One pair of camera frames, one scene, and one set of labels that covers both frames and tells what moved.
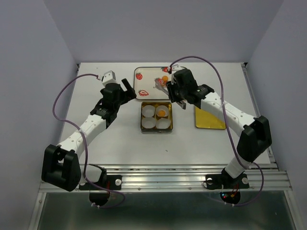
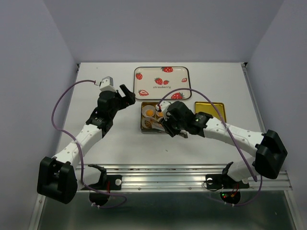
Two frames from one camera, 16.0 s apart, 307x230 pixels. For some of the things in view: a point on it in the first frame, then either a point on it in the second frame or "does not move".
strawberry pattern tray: x=144 y=82 does not move
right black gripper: x=171 y=86 to x=166 y=124
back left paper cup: x=148 y=110 does not move
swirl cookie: x=165 y=78 to x=149 y=112
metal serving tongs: x=182 y=103 to x=159 y=126
